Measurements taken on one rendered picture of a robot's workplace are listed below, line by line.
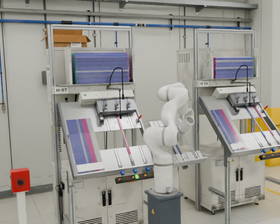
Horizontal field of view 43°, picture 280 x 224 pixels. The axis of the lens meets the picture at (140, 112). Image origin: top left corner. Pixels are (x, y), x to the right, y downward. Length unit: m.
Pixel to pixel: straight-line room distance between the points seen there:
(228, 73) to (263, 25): 2.07
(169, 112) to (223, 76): 1.54
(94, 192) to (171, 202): 1.02
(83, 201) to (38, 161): 1.65
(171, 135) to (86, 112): 1.10
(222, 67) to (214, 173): 1.08
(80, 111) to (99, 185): 0.66
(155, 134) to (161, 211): 0.47
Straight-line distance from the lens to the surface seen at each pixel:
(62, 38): 3.44
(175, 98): 2.41
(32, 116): 4.57
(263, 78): 5.72
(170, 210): 2.32
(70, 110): 3.06
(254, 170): 4.00
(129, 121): 3.12
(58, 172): 3.23
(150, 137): 2.22
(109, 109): 3.07
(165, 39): 5.15
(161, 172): 2.25
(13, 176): 2.77
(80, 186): 3.09
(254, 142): 3.60
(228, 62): 3.82
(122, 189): 3.22
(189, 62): 3.84
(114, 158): 2.87
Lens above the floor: 1.46
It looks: 6 degrees down
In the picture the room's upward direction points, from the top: 2 degrees counter-clockwise
